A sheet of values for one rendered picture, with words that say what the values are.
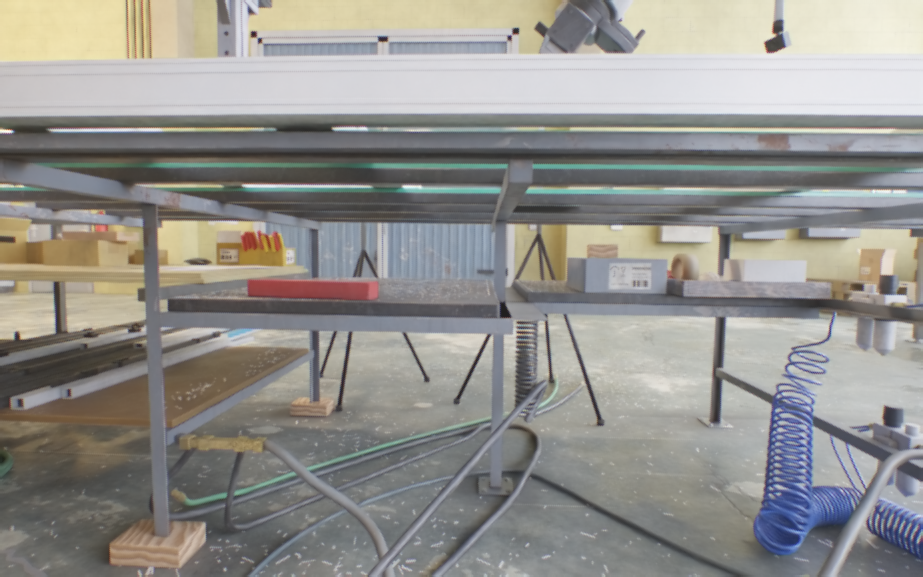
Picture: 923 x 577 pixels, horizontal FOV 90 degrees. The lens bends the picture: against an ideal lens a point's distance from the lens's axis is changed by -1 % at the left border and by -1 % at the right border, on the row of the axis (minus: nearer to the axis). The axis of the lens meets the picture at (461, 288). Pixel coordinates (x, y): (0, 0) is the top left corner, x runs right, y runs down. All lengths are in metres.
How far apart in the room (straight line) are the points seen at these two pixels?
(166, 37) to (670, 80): 8.39
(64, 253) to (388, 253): 5.57
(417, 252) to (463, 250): 0.70
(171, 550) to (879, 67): 1.47
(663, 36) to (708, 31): 0.65
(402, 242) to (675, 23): 5.14
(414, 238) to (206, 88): 6.55
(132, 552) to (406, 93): 1.14
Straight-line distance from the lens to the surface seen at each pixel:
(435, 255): 7.12
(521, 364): 1.40
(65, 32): 10.29
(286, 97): 0.66
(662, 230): 7.45
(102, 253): 2.02
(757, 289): 1.48
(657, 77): 0.65
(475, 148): 0.63
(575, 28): 0.74
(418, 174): 0.89
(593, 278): 1.38
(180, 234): 8.13
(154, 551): 1.34
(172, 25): 8.79
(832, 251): 8.85
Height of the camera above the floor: 0.69
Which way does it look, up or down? 4 degrees down
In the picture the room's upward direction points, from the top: 1 degrees clockwise
